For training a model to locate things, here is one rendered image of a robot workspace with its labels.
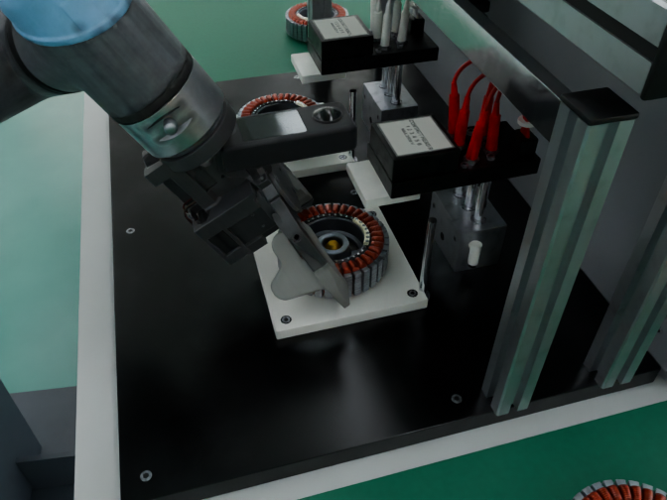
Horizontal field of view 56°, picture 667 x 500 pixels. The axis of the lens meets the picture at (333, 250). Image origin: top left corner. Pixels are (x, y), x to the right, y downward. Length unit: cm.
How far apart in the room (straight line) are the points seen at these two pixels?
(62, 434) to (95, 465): 95
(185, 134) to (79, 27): 10
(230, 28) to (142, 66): 78
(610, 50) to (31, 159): 218
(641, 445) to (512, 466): 11
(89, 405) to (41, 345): 112
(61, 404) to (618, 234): 126
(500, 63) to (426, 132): 14
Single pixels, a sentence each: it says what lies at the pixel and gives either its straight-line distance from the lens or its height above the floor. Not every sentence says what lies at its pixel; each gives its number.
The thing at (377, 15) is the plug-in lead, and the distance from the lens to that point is 79.
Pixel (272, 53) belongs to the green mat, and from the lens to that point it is 112.
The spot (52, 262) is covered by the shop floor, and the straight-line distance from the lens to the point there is 194.
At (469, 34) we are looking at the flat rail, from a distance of 50.
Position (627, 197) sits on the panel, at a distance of 62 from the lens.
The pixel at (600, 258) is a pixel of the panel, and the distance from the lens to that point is 67.
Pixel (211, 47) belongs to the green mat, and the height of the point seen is 75.
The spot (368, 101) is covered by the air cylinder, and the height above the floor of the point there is 81.
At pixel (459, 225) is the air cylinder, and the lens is 63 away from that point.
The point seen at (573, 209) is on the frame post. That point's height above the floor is 99.
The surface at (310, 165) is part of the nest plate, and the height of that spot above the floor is 78.
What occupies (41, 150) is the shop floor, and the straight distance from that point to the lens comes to 244.
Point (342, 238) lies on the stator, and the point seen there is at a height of 81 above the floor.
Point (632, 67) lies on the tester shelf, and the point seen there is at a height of 108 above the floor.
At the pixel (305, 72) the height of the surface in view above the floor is 88.
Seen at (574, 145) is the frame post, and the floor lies 103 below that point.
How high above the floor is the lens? 123
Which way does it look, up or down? 43 degrees down
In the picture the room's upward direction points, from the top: straight up
